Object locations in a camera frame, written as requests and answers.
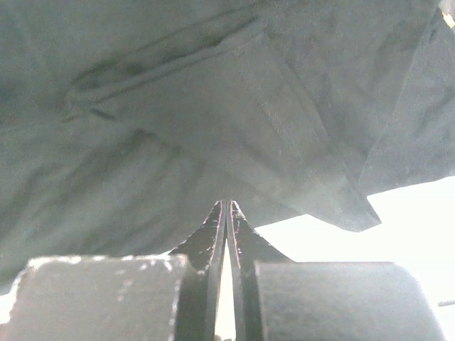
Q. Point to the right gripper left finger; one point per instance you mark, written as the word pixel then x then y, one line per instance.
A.
pixel 200 288

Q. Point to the black daisy print t-shirt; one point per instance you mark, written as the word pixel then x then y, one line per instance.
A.
pixel 122 122

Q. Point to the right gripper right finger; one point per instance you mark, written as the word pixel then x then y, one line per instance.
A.
pixel 246 247

